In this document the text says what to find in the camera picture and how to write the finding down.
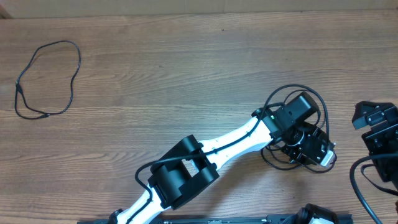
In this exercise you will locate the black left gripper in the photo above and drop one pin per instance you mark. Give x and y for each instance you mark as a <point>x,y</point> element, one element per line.
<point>299,154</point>

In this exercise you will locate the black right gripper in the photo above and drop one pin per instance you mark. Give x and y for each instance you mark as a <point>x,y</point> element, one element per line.
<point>374,117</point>

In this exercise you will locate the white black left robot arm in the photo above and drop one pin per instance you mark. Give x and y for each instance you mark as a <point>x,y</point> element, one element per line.
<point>191,166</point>

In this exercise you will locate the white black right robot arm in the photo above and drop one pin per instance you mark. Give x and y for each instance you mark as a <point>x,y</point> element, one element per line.
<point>382,137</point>

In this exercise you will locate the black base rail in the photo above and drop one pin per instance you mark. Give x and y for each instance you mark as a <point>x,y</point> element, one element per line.
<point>309,214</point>

